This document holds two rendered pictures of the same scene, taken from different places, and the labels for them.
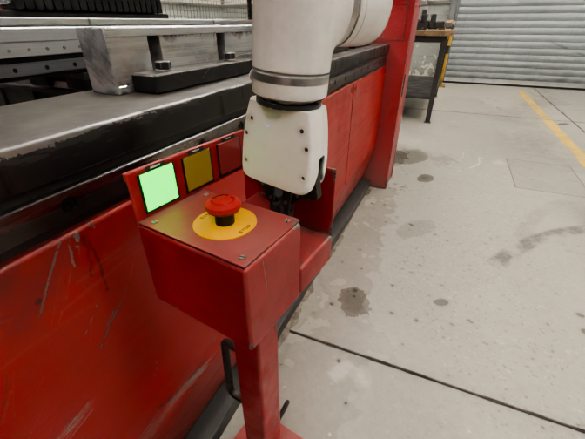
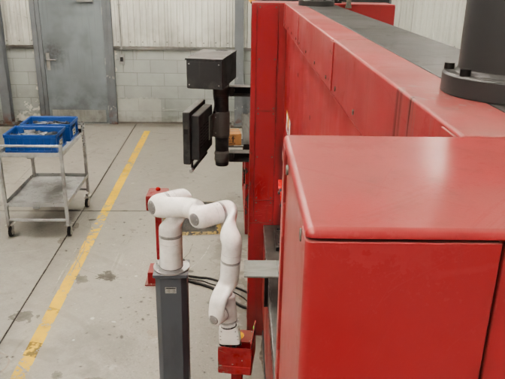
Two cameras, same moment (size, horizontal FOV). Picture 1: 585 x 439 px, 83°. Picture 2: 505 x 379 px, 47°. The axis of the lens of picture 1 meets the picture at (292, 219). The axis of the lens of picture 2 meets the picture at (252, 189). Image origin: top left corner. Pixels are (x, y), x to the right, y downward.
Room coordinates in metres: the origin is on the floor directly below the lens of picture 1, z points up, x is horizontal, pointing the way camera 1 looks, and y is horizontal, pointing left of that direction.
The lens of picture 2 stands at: (2.58, -0.92, 2.46)
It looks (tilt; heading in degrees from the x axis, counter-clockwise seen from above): 20 degrees down; 155
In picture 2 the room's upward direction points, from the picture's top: 1 degrees clockwise
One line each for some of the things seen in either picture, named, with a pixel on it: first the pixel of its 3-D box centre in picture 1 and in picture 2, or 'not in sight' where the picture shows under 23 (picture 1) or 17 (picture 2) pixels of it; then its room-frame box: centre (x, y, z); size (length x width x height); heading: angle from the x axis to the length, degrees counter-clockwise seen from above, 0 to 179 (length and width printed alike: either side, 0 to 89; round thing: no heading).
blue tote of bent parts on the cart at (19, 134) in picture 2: not in sight; (35, 139); (-3.26, -0.48, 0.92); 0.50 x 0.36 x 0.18; 67
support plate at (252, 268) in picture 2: not in sight; (268, 268); (0.13, 0.35, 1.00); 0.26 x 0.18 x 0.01; 66
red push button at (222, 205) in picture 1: (224, 213); not in sight; (0.32, 0.08, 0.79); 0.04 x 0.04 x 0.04
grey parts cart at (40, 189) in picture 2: not in sight; (46, 177); (-3.41, -0.40, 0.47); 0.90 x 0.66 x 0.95; 157
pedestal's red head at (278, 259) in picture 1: (245, 224); (237, 346); (0.37, 0.06, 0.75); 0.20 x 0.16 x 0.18; 148
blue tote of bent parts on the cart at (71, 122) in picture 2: not in sight; (50, 128); (-3.64, -0.29, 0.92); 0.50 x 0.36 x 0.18; 67
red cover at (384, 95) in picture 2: not in sight; (325, 43); (0.78, 0.21, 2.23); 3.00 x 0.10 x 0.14; 156
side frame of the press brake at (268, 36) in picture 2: not in sight; (311, 180); (-0.63, 1.04, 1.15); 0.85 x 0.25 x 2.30; 66
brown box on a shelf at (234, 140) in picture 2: not in sight; (229, 136); (-2.25, 1.13, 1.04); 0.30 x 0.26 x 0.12; 157
